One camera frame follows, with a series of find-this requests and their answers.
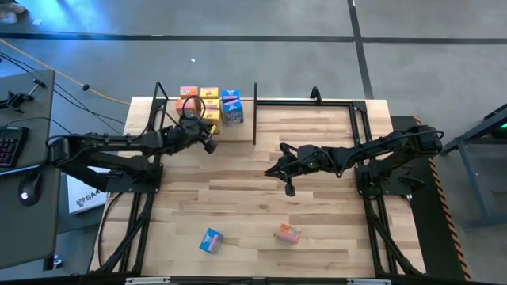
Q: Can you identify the silver edge bracket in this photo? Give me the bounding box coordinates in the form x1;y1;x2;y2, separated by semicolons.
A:
124;276;172;285
346;278;393;285

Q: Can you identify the black desk with keyboard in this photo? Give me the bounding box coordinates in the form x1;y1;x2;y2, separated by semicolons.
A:
0;69;55;172

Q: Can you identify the black floor cable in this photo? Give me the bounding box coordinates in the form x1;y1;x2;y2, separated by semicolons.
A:
0;51;126;126

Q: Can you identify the black desk clamp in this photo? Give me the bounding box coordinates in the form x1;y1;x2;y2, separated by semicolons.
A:
0;78;47;114

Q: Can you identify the black computer mouse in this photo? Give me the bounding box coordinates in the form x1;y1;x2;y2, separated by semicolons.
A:
17;170;43;207

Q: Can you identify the yellow floor cable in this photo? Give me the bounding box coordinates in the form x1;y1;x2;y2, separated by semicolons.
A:
0;38;132;106

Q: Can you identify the person's foot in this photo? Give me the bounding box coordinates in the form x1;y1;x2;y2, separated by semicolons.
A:
0;2;27;24

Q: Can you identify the black mat with hazard stripe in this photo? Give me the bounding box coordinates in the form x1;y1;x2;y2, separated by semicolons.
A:
390;114;472;282

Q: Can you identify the black desk with mouse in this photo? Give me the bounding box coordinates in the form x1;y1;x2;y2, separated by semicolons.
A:
0;162;63;271

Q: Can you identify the black aluminium table frame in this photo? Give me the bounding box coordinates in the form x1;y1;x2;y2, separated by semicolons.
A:
89;98;427;285

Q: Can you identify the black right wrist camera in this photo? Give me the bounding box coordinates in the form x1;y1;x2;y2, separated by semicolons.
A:
283;177;297;198

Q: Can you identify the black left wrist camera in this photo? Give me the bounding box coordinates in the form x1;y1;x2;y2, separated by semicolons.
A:
200;137;219;155

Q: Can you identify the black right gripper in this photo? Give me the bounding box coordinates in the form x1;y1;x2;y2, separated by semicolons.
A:
264;143;328;180

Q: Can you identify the white printed cardboard box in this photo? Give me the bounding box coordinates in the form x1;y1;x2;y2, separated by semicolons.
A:
66;173;112;215

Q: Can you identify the blue metal cart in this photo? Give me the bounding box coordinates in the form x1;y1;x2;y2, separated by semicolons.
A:
436;101;507;230

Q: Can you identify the black diagonal frame strut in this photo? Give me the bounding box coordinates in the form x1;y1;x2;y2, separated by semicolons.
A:
59;160;120;193

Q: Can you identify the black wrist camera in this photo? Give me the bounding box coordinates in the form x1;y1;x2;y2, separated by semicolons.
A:
283;177;297;198
200;137;219;155

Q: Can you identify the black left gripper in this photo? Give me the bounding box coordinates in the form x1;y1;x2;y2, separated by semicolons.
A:
169;120;219;154

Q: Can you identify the black backlit keyboard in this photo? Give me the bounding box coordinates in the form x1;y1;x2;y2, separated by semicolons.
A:
0;125;30;168

